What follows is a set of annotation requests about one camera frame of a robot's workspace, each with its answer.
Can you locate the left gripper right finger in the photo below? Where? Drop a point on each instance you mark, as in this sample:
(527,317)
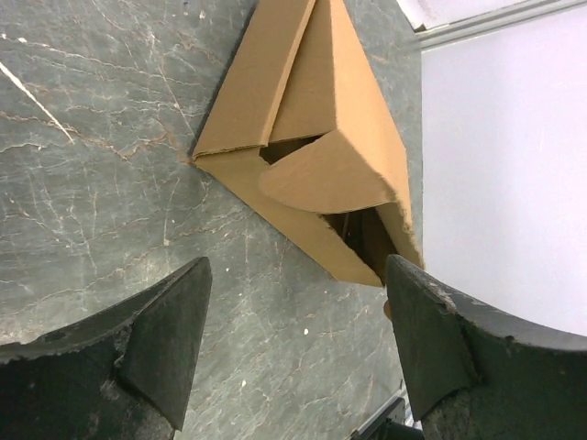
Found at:
(473,371)

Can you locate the brown cardboard box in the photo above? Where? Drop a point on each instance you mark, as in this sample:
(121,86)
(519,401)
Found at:
(301,133)

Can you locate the right aluminium frame post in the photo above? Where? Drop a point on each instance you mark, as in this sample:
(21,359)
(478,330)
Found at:
(489,22)

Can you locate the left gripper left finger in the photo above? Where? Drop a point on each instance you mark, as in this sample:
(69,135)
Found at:
(124,373)

